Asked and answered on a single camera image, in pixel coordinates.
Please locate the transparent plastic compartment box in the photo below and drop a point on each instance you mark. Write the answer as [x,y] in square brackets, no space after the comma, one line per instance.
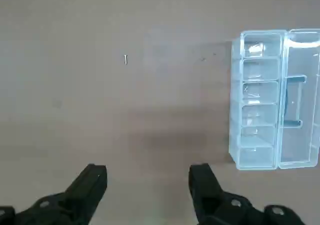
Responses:
[260,67]

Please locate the small metal screw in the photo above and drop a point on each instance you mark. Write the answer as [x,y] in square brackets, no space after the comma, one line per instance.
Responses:
[125,59]

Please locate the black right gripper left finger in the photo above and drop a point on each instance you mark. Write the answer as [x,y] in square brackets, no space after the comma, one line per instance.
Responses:
[82,192]

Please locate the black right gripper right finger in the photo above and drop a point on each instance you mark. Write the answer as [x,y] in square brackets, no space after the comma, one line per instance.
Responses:
[207,192]

